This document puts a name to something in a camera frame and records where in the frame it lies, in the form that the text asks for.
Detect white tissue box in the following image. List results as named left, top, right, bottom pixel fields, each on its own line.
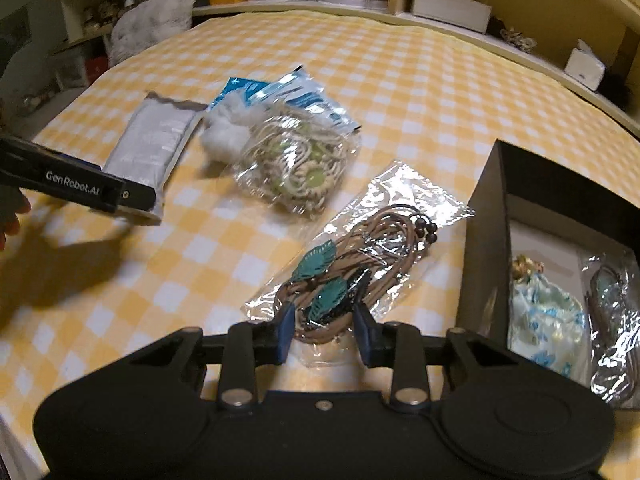
left=564, top=39, right=606, bottom=91

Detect beige rope green bead bag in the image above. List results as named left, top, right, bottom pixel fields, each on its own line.
left=231, top=105, right=359, bottom=219

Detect blue white medicine sachet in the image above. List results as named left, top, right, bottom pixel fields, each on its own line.
left=248, top=66, right=361, bottom=134

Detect yellow white checkered tablecloth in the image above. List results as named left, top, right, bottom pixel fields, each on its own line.
left=1, top=11, right=639, bottom=479

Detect grey white pouch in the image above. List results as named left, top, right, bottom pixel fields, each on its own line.
left=103, top=92, right=206, bottom=223

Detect tan cord teal leaf necklace bag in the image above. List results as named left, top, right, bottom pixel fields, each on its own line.
left=242, top=160, right=474, bottom=363

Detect blue sachet packet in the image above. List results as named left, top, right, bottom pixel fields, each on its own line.
left=207, top=77, right=270, bottom=110

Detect small trinkets on shelf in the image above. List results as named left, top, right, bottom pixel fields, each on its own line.
left=500, top=27, right=537, bottom=53

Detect person's left hand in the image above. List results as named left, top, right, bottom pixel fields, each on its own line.
left=0, top=185, right=32, bottom=250

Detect dark brown cord necklace bag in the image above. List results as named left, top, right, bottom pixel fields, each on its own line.
left=582, top=252, right=639, bottom=408

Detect white plush toy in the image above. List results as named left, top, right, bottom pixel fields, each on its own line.
left=108, top=0, right=196, bottom=67

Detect floral blue silk pouch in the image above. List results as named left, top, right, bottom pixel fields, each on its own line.
left=508, top=255, right=591, bottom=386

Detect black storage box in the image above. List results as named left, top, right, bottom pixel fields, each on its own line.
left=457, top=141, right=639, bottom=350

